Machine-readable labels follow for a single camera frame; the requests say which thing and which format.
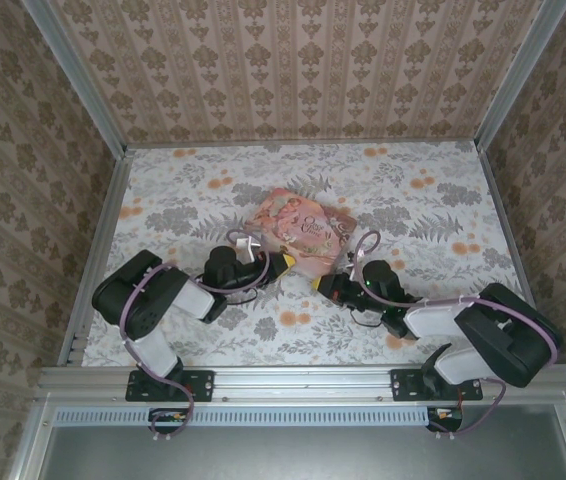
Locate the floral patterned table covering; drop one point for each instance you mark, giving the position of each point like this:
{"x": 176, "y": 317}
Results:
{"x": 413, "y": 210}

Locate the black controller board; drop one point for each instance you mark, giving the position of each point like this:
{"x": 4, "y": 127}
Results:
{"x": 168, "y": 420}
{"x": 445, "y": 419}

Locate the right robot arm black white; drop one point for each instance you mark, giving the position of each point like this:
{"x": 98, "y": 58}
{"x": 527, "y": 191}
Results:
{"x": 493, "y": 325}

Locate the grey metal sheet panel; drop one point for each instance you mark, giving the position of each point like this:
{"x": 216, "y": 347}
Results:
{"x": 288, "y": 455}

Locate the pink fairy picture box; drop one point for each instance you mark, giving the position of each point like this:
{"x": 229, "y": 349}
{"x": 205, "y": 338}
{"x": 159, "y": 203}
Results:
{"x": 303, "y": 230}

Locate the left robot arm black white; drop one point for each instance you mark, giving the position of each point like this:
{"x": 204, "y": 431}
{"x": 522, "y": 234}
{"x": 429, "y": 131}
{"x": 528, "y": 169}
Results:
{"x": 138, "y": 290}

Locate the aluminium frame post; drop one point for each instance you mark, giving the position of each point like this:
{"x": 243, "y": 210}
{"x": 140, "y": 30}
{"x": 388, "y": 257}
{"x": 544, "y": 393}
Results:
{"x": 514, "y": 75}
{"x": 84, "y": 75}

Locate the wide aluminium frame rail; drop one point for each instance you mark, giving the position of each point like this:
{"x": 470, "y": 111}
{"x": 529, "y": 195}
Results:
{"x": 303, "y": 382}

